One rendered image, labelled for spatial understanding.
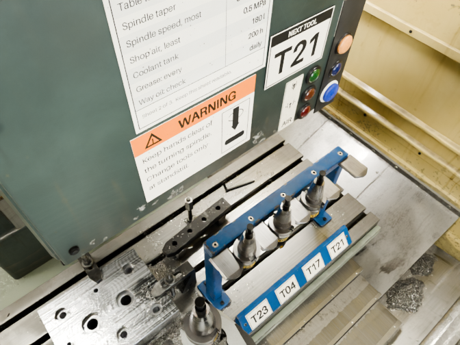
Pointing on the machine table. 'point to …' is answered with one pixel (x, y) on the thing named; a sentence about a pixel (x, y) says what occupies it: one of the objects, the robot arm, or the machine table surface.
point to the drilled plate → (137, 313)
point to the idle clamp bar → (182, 240)
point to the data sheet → (184, 50)
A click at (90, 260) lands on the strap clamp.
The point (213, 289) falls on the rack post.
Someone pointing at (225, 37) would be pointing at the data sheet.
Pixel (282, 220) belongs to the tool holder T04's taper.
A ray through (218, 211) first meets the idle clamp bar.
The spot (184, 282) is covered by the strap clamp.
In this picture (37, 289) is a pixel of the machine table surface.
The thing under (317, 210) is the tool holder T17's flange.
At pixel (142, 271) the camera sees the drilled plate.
